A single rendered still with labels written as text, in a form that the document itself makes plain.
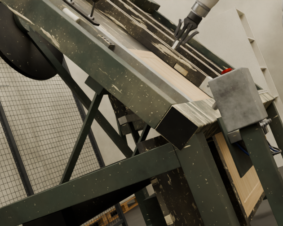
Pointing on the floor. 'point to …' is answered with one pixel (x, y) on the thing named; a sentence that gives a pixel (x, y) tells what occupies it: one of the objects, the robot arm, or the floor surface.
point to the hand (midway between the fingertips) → (174, 46)
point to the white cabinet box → (243, 58)
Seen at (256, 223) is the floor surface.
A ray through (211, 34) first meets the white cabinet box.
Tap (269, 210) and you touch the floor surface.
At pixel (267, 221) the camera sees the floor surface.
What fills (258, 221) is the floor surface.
